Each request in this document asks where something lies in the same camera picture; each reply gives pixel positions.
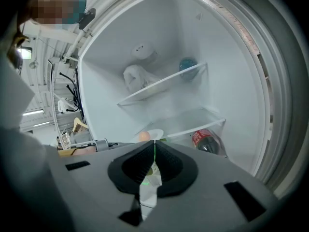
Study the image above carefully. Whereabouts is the black head-worn camera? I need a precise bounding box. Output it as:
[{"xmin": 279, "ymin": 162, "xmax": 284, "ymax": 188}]
[{"xmin": 78, "ymin": 8, "xmax": 97, "ymax": 30}]

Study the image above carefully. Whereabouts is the dark soda bottle red label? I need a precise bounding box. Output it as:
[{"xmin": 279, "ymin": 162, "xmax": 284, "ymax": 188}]
[{"xmin": 192, "ymin": 128, "xmax": 222, "ymax": 154}]

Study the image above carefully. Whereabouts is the ceiling tube light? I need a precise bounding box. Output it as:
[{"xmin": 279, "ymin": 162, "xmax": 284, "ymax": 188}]
[{"xmin": 22, "ymin": 109, "xmax": 45, "ymax": 117}]

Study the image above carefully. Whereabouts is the white refrigerator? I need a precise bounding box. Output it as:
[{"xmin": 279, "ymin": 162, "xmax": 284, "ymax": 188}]
[{"xmin": 76, "ymin": 0, "xmax": 309, "ymax": 200}]

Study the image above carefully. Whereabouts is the person's face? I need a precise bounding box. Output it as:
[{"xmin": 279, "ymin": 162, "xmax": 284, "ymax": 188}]
[{"xmin": 24, "ymin": 0, "xmax": 80, "ymax": 25}]

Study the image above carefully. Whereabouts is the white plastic bag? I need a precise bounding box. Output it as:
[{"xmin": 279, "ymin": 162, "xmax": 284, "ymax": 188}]
[{"xmin": 123, "ymin": 64, "xmax": 156, "ymax": 94}]

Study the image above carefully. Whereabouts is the blue plastic bag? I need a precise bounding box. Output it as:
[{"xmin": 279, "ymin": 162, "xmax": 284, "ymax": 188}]
[{"xmin": 178, "ymin": 57, "xmax": 199, "ymax": 82}]

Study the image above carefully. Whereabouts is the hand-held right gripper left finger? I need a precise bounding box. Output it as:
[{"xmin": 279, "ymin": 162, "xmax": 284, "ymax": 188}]
[{"xmin": 52, "ymin": 141, "xmax": 155, "ymax": 232}]

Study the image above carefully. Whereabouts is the black metal stand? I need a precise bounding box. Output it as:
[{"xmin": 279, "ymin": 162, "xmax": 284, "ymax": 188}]
[{"xmin": 59, "ymin": 68, "xmax": 85, "ymax": 118}]

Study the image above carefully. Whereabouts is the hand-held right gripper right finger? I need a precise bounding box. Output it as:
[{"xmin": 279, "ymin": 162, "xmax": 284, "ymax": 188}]
[{"xmin": 144, "ymin": 141, "xmax": 278, "ymax": 232}]

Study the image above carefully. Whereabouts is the white plate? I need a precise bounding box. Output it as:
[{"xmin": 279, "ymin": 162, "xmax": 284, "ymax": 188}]
[{"xmin": 147, "ymin": 129, "xmax": 165, "ymax": 141}]

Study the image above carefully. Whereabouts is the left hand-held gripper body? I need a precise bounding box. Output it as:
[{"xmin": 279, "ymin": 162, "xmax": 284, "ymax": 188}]
[{"xmin": 70, "ymin": 139, "xmax": 109, "ymax": 152}]

